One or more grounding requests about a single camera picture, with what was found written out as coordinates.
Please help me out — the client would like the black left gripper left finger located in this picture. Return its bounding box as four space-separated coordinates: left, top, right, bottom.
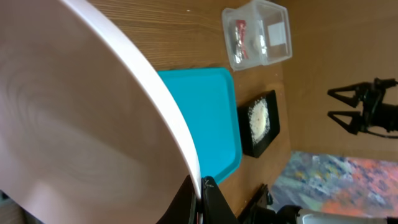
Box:
156 175 197 224

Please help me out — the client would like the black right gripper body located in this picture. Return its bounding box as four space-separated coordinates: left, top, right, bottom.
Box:
358 78 397 134

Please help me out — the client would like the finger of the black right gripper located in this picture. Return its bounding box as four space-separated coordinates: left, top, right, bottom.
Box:
326 82 363 109
326 111 363 136

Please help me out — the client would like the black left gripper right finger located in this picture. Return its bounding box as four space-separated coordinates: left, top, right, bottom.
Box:
201 176 239 224

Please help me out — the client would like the white plate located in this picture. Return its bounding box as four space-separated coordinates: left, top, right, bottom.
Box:
1 0 201 223

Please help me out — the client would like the white tissue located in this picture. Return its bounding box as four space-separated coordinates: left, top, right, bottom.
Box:
252 35 267 55

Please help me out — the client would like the red snack wrapper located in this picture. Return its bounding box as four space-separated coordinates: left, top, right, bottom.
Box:
235 20 248 63

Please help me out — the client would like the colourful patterned floor mat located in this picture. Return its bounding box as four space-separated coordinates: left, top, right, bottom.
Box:
271 151 397 217

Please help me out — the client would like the black plastic tray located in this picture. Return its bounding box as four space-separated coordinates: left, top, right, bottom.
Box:
238 90 280 158

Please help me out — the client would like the pile of rice grains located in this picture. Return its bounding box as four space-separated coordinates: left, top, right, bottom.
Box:
248 98 271 144

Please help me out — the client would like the blue serving tray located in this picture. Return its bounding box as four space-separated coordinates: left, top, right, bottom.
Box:
158 68 243 184

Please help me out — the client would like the clear plastic bin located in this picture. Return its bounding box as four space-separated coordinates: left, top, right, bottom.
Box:
221 0 293 71

